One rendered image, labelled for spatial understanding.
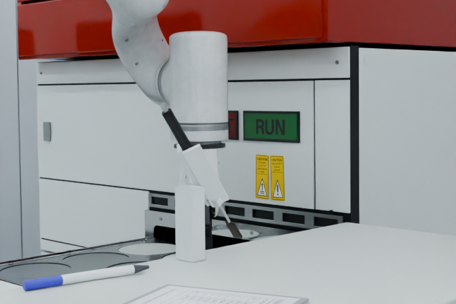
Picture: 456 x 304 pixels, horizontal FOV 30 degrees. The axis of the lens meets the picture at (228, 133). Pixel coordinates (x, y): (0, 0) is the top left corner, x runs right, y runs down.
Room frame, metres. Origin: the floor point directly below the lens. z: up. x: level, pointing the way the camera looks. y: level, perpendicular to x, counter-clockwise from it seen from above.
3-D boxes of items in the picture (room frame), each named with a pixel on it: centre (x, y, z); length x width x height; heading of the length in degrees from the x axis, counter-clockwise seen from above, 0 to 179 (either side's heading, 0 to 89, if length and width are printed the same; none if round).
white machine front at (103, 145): (1.52, 0.11, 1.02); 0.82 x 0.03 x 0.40; 45
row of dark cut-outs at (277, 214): (1.39, -0.01, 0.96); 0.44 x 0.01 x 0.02; 45
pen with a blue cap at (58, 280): (0.86, 0.14, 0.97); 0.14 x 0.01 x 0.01; 125
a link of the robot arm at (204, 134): (1.24, 0.04, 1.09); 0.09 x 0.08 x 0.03; 9
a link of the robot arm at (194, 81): (1.24, 0.04, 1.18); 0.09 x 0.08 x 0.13; 36
